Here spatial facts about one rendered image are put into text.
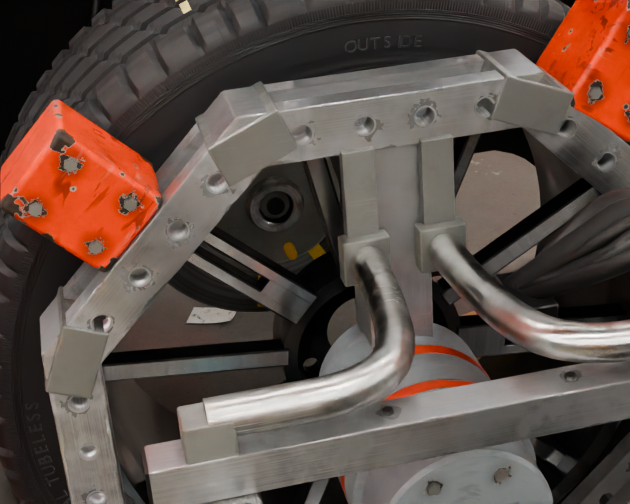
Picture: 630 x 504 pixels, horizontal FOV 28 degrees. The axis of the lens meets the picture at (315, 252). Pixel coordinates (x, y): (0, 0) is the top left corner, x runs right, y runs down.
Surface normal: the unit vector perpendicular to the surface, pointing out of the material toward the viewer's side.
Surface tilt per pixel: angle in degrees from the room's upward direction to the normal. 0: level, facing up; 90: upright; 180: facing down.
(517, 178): 0
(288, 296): 90
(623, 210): 46
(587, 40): 55
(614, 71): 90
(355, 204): 90
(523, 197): 0
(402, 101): 90
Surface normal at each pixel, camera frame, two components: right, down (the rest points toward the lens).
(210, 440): 0.22, 0.43
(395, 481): -0.78, -0.47
